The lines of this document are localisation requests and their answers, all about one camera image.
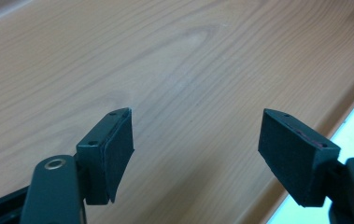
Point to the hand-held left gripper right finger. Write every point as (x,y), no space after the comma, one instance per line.
(293,155)

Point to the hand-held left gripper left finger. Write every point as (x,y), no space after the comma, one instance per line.
(103,155)

